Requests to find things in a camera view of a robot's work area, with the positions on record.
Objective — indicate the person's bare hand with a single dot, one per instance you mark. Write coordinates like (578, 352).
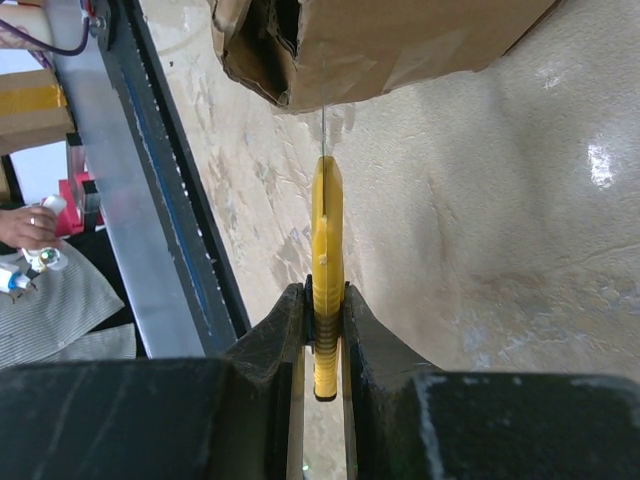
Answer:
(30, 228)

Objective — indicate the brown cardboard express box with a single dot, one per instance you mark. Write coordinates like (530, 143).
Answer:
(302, 55)

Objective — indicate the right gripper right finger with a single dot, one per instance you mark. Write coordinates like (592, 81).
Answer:
(405, 418)

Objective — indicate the red plastic fixture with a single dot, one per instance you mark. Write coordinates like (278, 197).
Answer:
(83, 210)

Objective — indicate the cream printed box below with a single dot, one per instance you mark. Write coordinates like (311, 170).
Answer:
(30, 20)

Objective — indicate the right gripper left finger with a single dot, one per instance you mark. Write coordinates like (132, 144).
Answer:
(235, 416)

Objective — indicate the brown taped carton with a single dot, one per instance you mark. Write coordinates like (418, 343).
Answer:
(34, 111)

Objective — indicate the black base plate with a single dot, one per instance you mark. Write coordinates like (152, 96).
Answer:
(195, 244)

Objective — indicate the yellow utility knife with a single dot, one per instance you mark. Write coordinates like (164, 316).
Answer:
(327, 262)

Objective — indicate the aluminium rail frame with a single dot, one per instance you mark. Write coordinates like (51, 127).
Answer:
(150, 263)

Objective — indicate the grey knitted cloth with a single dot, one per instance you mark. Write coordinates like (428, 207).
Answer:
(64, 318)

